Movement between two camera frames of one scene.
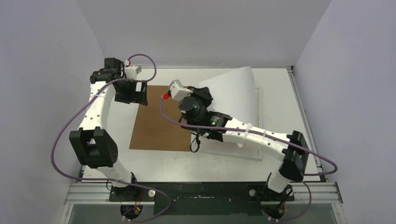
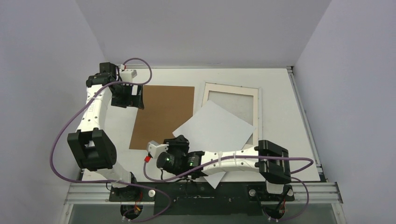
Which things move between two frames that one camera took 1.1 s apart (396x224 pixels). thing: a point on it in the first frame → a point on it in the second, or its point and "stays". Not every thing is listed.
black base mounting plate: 200,198 stays
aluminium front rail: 322,192 stays
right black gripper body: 201,96 → 178,143
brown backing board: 152,131 stays
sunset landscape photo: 234,94 → 212,129
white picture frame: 214,146 → 245,103
